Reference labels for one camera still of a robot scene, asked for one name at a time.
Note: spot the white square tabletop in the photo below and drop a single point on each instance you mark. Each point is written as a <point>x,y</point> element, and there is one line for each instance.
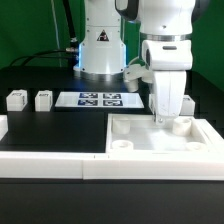
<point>127,133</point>

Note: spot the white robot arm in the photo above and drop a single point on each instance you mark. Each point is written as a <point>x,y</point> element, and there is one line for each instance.
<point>141,40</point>

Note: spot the white U-shaped obstacle fence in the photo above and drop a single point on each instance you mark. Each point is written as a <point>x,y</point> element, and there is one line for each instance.
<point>143,166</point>

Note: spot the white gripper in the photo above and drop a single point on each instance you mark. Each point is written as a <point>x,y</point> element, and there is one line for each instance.
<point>165,69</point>

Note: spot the white marker plate with tags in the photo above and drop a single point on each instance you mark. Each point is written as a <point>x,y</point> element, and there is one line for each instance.
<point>98,100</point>

